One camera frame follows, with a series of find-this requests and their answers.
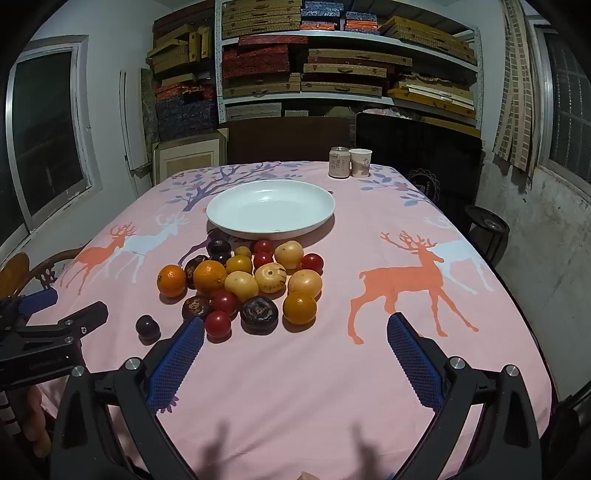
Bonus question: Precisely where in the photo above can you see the stack of yellow woven boxes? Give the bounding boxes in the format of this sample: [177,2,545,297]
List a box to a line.
[379,16,478,65]

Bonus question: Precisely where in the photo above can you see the framed beige wooden panel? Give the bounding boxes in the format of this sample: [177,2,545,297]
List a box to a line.
[151,129,229,186]

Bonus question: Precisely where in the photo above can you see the white paper cup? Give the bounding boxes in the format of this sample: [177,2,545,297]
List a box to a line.
[349,148,373,178]

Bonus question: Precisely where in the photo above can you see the tan woven flat cases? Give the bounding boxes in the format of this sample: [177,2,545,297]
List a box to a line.
[223,79,302,99]

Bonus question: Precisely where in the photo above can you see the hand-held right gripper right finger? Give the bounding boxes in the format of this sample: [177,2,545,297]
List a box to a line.
[386,312,543,480]

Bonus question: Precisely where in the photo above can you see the grey woven boxes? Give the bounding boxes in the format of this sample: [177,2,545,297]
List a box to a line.
[225,102,282,121]

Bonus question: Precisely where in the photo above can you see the hanging beige woven mat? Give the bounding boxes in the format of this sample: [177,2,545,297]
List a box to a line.
[492,0,539,175]

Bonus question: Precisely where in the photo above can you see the carved wooden chair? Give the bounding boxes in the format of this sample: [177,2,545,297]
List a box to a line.
[0,248,86,301]

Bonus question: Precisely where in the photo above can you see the stack of tan woven boxes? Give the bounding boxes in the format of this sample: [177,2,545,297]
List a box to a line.
[222,0,303,34]

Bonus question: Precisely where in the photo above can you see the stack of brown woven cases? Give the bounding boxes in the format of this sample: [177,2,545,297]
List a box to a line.
[302,48,413,97]

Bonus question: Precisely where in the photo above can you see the person's left hand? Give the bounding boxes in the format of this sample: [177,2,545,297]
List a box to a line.
[17,384,53,459]

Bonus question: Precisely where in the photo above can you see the pile of yellow woven boxes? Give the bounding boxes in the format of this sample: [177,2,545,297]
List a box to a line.
[147,23,215,86]

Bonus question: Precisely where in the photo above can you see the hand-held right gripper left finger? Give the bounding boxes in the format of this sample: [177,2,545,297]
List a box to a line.
[50,318,206,480]

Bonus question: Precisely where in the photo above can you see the black round stool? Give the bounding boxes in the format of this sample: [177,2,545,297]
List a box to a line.
[464,205,510,267]

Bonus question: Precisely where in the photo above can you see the pile of yellow flat boxes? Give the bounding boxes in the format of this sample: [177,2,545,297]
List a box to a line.
[388,74,477,119]

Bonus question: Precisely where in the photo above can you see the black panel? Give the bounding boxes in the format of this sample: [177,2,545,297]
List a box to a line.
[355,112,485,210]

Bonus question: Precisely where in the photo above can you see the brown wooden board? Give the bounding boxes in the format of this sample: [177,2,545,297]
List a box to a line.
[228,115,357,165]

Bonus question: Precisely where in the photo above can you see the yellow striped melon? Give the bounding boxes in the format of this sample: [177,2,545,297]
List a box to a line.
[254,262,288,295]

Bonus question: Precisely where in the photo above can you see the metal mesh window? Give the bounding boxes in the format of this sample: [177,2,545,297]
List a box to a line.
[529,21,591,185]

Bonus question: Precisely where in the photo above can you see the white round plate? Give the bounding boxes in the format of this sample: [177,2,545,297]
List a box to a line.
[206,180,335,240]

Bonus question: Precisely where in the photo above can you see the stack of blue patterned boxes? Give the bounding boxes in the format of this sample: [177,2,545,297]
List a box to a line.
[154,83,218,141]

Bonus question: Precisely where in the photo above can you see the stack of blue orange boxes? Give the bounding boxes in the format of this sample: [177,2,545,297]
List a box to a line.
[300,0,379,33]

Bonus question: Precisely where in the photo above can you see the beige drink can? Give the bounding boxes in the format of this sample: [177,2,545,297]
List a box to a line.
[328,146,352,179]

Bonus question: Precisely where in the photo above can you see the dark brown mangosteen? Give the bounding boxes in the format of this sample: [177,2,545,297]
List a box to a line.
[184,255,208,289]
[182,295,213,321]
[239,296,280,334]

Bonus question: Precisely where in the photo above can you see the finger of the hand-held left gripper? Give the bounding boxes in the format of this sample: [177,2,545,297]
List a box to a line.
[0,287,59,324]
[14,301,110,344]

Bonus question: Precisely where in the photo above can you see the pink deer print tablecloth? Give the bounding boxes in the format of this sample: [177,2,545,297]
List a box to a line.
[30,161,555,480]

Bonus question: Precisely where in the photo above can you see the white metal shelf rack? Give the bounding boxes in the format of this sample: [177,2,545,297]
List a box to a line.
[213,0,483,139]

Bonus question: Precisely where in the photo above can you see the white framed window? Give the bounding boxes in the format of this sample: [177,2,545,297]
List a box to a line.
[4,36,102,241]

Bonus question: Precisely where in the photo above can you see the stack of red patterned boxes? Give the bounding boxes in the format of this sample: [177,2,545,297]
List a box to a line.
[222,36,308,80]

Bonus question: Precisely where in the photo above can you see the white wall strip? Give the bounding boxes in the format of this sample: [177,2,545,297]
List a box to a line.
[119,69,153,199]

